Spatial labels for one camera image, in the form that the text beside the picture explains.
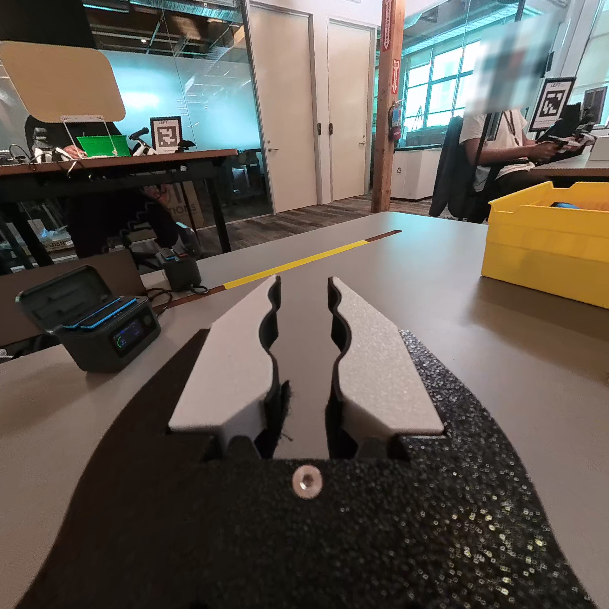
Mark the wooden desk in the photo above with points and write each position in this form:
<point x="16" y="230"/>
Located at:
<point x="119" y="159"/>
<point x="571" y="169"/>

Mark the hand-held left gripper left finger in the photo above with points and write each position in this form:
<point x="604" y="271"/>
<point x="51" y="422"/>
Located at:
<point x="223" y="371"/>

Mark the cardboard box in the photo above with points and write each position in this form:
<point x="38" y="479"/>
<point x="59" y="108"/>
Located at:
<point x="190" y="209"/>

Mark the yellow plastic bin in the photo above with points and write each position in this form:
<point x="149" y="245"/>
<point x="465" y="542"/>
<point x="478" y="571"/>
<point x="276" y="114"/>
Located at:
<point x="537" y="252"/>

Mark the small wooden board stand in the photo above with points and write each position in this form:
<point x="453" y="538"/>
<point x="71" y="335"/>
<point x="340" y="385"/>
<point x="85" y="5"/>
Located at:
<point x="62" y="81"/>

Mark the green bin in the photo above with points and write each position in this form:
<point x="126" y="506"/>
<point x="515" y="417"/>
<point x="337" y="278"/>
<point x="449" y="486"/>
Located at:
<point x="102" y="146"/>

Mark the large window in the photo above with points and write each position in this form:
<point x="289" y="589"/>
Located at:
<point x="442" y="81"/>

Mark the plain black charger box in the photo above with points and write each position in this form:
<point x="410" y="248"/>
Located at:
<point x="183" y="273"/>

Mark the red fire extinguisher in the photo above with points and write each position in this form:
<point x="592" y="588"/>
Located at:
<point x="395" y="123"/>

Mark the small black label printer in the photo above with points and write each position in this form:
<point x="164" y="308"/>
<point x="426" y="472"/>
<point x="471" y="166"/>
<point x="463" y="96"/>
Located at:
<point x="95" y="342"/>

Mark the red sign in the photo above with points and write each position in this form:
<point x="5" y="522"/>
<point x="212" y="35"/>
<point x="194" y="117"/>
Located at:
<point x="396" y="76"/>
<point x="386" y="26"/>

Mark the yellow tape strip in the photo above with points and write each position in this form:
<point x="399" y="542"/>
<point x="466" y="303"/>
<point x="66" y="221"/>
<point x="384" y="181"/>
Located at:
<point x="295" y="261"/>

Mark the spare white gripper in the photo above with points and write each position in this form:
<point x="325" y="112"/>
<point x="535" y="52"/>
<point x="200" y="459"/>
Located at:
<point x="140" y="150"/>

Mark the chair with black jacket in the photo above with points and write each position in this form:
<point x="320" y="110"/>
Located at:
<point x="452" y="166"/>

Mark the black and white marker sign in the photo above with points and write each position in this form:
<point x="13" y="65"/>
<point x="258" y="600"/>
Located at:
<point x="594" y="104"/>
<point x="554" y="102"/>
<point x="166" y="134"/>

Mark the white door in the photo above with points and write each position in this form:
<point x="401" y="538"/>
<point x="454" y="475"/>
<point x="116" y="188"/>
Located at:
<point x="285" y="95"/>
<point x="352" y="104"/>

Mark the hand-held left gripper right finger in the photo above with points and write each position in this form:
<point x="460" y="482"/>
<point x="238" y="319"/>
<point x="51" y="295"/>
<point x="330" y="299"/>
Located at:
<point x="385" y="376"/>

